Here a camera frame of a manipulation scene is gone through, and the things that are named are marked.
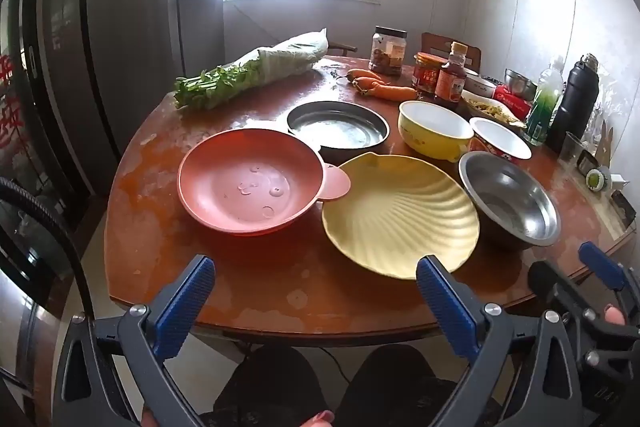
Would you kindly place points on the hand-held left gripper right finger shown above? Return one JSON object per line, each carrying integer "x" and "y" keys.
{"x": 445, "y": 307}

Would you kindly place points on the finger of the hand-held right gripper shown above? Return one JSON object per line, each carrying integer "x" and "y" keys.
{"x": 550, "y": 287}
{"x": 600, "y": 264}

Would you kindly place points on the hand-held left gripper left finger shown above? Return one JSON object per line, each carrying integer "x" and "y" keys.
{"x": 182, "y": 302}

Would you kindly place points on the large steel bowl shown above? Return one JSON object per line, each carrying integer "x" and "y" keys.
{"x": 510, "y": 202}

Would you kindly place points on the yellow shell-shaped plate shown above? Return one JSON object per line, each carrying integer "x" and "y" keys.
{"x": 400, "y": 217}

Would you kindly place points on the red printed paper bowl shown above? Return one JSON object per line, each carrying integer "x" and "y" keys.
{"x": 500, "y": 138}

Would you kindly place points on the yellow bowl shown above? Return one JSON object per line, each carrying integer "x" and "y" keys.
{"x": 430, "y": 144}

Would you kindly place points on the round metal plate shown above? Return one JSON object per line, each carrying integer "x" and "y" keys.
{"x": 340, "y": 127}

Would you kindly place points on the person's right hand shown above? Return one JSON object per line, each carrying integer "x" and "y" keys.
{"x": 614, "y": 314}

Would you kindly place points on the person's left hand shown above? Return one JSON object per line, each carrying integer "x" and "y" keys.
{"x": 320, "y": 418}

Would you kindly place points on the round green gadget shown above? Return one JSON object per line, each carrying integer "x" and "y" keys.
{"x": 595, "y": 180}

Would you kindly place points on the white charger plug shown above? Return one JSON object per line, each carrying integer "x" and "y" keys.
{"x": 620, "y": 182}

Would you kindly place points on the person's right leg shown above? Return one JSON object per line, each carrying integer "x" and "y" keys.
{"x": 395, "y": 387}

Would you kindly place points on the person's leg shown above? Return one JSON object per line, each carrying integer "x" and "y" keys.
{"x": 395, "y": 387}
{"x": 270, "y": 387}

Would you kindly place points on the small clear cup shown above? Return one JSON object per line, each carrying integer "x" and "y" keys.
{"x": 571, "y": 149}

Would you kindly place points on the person's left leg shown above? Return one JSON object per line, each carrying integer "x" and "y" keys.
{"x": 270, "y": 387}

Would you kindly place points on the brown cardboard cutout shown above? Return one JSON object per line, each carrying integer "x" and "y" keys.
{"x": 606, "y": 142}

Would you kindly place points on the black thermos flask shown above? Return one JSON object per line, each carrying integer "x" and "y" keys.
{"x": 572, "y": 107}

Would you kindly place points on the green plastic bottle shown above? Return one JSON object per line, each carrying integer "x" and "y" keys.
{"x": 542, "y": 112}

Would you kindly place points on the white dish of snacks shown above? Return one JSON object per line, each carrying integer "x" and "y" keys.
{"x": 492, "y": 112}

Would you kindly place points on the red packet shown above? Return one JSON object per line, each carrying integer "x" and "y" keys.
{"x": 512, "y": 101}

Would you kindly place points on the small steel bowl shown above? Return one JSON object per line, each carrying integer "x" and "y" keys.
{"x": 520, "y": 82}

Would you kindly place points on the white ceramic bowl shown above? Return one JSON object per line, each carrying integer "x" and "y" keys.
{"x": 481, "y": 86}

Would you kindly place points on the carrot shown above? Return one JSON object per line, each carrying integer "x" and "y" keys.
{"x": 395, "y": 93}
{"x": 367, "y": 75}
{"x": 369, "y": 84}

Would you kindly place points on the brown sauce bottle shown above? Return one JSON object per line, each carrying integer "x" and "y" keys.
{"x": 450, "y": 82}

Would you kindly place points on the red sauce jar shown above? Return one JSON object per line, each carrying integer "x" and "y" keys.
{"x": 427, "y": 77}

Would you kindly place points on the bagged green celery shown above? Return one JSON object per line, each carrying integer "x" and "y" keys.
{"x": 260, "y": 72}

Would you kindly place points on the grey refrigerator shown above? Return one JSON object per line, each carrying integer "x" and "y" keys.
{"x": 100, "y": 57}

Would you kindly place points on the clear jar with dark lid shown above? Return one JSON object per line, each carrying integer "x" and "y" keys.
{"x": 387, "y": 52}

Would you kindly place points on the wooden chair with cutout backrest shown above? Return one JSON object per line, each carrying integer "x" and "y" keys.
{"x": 435, "y": 44}

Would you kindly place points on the wooden chair with curved backrest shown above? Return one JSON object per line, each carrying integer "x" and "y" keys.
{"x": 342, "y": 48}

